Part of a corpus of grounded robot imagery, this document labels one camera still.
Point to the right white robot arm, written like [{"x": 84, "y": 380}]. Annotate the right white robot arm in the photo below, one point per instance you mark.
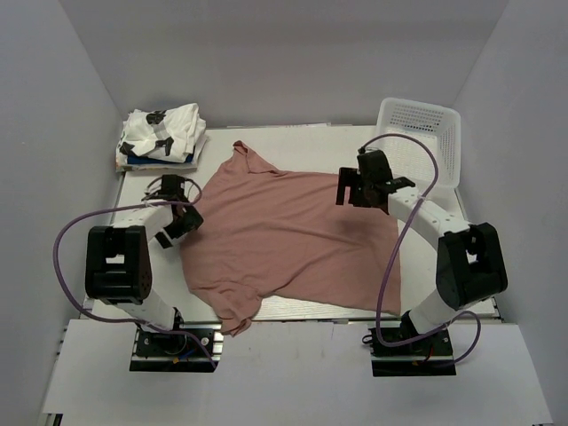
[{"x": 469, "y": 266}]

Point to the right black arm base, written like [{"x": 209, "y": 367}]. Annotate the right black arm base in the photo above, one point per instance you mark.
[{"x": 432, "y": 356}]

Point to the white printed folded t shirt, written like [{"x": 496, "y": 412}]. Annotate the white printed folded t shirt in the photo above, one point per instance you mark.
[{"x": 169, "y": 135}]

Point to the blue folded t shirt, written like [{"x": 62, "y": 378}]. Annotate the blue folded t shirt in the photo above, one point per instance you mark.
[{"x": 125, "y": 162}]

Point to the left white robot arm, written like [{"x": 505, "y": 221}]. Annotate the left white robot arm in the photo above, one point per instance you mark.
[{"x": 118, "y": 265}]

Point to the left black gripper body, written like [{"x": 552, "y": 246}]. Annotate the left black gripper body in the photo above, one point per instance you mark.
[{"x": 191, "y": 219}]

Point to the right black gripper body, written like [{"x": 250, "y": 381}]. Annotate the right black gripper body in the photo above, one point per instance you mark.
[{"x": 362, "y": 199}]

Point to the white plastic basket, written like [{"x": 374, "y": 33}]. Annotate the white plastic basket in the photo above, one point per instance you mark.
[{"x": 415, "y": 132}]

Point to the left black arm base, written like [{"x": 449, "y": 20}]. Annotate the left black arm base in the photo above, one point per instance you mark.
[{"x": 159, "y": 353}]

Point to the pink t shirt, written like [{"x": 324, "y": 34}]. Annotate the pink t shirt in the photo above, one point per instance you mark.
[{"x": 270, "y": 232}]

